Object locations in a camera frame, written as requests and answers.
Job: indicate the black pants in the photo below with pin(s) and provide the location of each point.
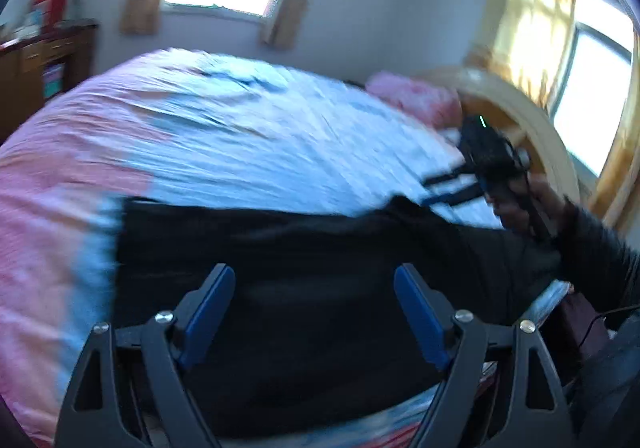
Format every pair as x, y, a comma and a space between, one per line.
310, 273

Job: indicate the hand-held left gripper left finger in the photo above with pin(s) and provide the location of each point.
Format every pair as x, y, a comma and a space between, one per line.
210, 313

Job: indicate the person's dark clothing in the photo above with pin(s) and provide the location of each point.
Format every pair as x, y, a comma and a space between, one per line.
605, 378

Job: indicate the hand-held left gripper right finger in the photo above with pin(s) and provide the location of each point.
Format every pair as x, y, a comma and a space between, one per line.
420, 313

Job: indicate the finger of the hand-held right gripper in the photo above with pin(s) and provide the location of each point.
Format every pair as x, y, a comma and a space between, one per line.
450, 177
455, 197

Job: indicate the blue and pink printed bedsheet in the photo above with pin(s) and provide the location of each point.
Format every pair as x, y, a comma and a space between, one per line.
225, 128

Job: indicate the red box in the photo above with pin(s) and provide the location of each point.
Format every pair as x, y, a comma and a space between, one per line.
49, 6

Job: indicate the yellow patterned curtain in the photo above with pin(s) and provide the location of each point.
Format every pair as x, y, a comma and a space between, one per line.
535, 13
622, 168

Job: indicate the large window with dark frame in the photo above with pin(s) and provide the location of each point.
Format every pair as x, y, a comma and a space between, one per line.
590, 93

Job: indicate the person's right hand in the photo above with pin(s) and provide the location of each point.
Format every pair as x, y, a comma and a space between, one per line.
545, 213

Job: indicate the pink floral pillow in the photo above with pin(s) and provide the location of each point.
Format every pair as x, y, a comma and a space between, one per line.
415, 96

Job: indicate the cream wooden bed headboard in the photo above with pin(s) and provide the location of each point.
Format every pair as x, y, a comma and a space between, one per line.
530, 118

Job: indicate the brown wooden cabinet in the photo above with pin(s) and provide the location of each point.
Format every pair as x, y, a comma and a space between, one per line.
25, 78

